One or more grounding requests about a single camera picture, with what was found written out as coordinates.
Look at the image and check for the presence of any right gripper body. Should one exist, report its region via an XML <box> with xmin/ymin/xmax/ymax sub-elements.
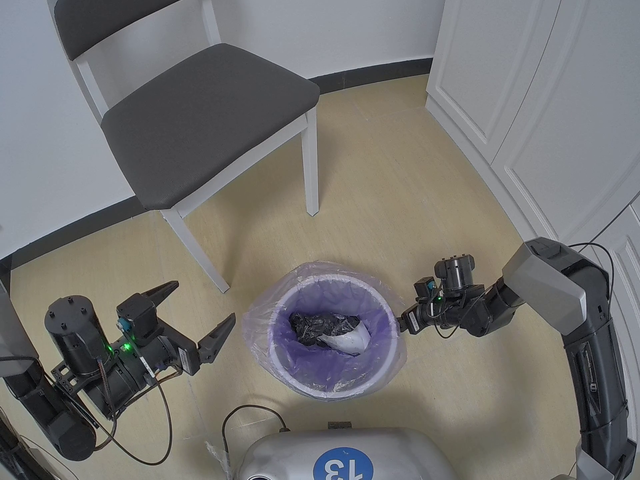
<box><xmin>397</xmin><ymin>301</ymin><xmax>447</xmax><ymax>337</ymax></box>

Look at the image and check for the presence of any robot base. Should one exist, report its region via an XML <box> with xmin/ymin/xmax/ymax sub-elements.
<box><xmin>240</xmin><ymin>420</ymin><xmax>457</xmax><ymax>480</ymax></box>

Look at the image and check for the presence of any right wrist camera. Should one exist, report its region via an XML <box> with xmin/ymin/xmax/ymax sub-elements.
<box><xmin>413</xmin><ymin>278</ymin><xmax>441</xmax><ymax>305</ymax></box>

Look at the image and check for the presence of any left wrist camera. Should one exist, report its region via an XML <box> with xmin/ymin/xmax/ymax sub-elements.
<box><xmin>116</xmin><ymin>293</ymin><xmax>158</xmax><ymax>346</ymax></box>

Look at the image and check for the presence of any white chair with grey cushions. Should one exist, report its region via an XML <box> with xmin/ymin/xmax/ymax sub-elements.
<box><xmin>40</xmin><ymin>0</ymin><xmax>321</xmax><ymax>294</ymax></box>

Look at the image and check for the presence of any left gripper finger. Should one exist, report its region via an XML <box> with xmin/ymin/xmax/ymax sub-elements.
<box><xmin>197</xmin><ymin>312</ymin><xmax>237</xmax><ymax>365</ymax></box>
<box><xmin>140</xmin><ymin>280</ymin><xmax>180</xmax><ymax>315</ymax></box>

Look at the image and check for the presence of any black plastic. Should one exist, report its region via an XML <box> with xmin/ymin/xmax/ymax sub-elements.
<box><xmin>289</xmin><ymin>312</ymin><xmax>360</xmax><ymax>349</ymax></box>

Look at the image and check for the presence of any white wardrobe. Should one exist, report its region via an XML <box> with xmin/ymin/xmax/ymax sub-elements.
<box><xmin>425</xmin><ymin>0</ymin><xmax>640</xmax><ymax>319</ymax></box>

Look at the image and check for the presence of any white trash bin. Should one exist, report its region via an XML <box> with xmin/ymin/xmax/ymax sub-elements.
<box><xmin>269</xmin><ymin>274</ymin><xmax>402</xmax><ymax>400</ymax></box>

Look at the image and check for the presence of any purple plastic bag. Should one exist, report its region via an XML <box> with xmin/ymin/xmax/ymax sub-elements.
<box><xmin>242</xmin><ymin>263</ymin><xmax>408</xmax><ymax>401</ymax></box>

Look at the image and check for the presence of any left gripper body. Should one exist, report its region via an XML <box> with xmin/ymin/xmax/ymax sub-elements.
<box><xmin>111</xmin><ymin>316</ymin><xmax>202</xmax><ymax>405</ymax></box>

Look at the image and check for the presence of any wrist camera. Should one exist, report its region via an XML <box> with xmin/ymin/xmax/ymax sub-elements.
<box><xmin>116</xmin><ymin>293</ymin><xmax>158</xmax><ymax>346</ymax></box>
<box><xmin>413</xmin><ymin>278</ymin><xmax>441</xmax><ymax>305</ymax></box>

